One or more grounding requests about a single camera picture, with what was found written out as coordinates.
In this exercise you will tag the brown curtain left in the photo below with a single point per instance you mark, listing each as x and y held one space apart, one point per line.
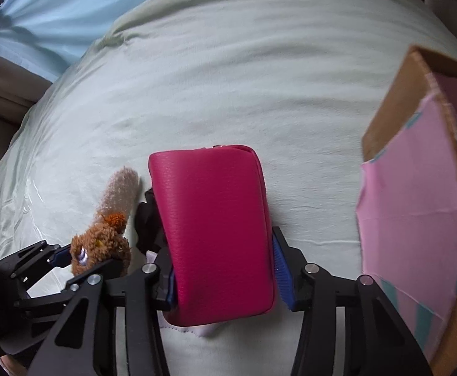
20 89

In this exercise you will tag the person's left hand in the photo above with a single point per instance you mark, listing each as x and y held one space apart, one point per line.
12 366

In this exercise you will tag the pale green bed sheet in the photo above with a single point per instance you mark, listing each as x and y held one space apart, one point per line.
296 80

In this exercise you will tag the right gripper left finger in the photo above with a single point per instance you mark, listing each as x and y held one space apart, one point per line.
165 290

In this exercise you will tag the light blue hanging sheet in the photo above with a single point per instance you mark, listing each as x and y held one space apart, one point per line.
47 36

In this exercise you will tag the magenta leather pouch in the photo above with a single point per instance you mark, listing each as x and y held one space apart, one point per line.
213 206

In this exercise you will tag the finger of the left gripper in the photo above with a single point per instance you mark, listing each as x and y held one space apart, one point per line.
105 276
61 257

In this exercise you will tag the brown plush toy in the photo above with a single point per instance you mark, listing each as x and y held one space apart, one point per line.
105 238

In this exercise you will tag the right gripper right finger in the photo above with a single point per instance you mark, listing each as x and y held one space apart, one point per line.
289 263

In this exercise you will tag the black fabric item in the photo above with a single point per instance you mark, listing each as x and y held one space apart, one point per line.
148 225

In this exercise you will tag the pink cardboard box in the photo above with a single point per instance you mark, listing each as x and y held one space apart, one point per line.
407 206

